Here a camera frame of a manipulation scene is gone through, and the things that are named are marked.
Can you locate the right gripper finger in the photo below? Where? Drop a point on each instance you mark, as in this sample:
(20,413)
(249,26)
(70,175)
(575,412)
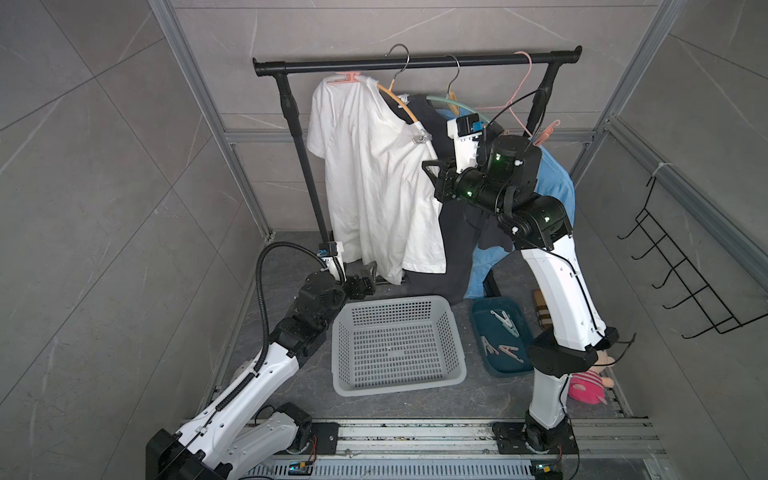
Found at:
(436,169)
(443,192)

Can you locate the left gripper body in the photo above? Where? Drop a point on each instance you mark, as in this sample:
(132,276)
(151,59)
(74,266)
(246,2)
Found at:
(339,294)

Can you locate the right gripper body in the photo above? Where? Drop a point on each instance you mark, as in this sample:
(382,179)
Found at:
(472,189)

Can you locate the grey white clothespin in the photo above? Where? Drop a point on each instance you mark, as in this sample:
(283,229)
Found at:
(422,137)

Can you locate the light blue t-shirt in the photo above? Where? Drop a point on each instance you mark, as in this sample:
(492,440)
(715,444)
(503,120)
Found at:
(538,224)

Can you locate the dark grey garment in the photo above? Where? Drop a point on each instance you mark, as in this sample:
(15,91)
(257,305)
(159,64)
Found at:
(463,227)

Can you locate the white garment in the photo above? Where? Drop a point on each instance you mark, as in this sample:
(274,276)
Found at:
(380,202)

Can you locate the pink wire hanger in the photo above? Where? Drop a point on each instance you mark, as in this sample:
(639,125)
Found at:
(508,107)

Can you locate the yellow clothespin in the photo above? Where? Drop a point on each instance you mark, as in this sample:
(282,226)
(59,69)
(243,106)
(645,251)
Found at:
(450,94)

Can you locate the green plastic hanger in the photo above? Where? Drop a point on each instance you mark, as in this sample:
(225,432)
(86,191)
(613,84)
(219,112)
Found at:
(459,88)

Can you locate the orange plastic hanger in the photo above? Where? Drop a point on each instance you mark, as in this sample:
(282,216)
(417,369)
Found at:
(392,92)

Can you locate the salmon pink clothespin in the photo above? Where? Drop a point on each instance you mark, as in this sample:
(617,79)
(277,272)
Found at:
(344,78)

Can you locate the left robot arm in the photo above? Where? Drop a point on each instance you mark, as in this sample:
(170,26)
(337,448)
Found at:
(218,443)

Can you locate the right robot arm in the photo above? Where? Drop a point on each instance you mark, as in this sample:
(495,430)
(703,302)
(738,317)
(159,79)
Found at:
(570,346)

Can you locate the clothespins in tray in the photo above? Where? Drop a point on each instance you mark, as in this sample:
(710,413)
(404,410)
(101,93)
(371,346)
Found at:
(501,340)

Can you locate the white laundry basket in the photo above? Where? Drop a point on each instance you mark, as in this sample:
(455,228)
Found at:
(396,345)

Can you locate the plaid case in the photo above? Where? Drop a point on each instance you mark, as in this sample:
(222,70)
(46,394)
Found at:
(542,310)

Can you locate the teal clothespin tray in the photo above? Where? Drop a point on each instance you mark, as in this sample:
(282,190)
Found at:
(519,319)

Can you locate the black clothes rack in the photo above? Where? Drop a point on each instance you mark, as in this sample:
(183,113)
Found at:
(297,81)

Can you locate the pink plush doll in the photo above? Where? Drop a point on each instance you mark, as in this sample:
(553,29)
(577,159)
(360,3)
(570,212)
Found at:
(590,387)

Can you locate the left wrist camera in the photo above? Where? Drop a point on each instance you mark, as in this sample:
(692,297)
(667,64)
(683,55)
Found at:
(331,253)

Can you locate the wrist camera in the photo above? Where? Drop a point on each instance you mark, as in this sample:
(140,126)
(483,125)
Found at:
(331,253)
(465,132)

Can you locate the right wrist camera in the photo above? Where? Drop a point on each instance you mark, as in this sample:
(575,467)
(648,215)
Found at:
(465,132)

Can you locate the black wall hook rack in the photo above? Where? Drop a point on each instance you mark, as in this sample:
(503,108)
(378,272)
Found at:
(718,316)

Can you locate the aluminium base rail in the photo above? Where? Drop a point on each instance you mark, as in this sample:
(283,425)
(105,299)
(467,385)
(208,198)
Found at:
(615,448)

